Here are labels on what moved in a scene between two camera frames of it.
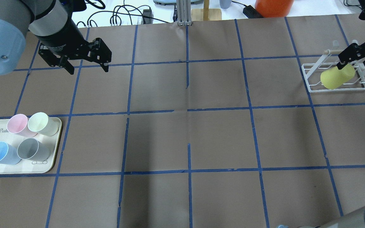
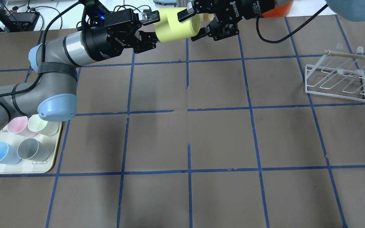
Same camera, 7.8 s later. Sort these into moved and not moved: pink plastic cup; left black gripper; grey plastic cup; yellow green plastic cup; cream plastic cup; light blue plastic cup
Moved: yellow green plastic cup; left black gripper
Not moved: cream plastic cup; light blue plastic cup; pink plastic cup; grey plastic cup
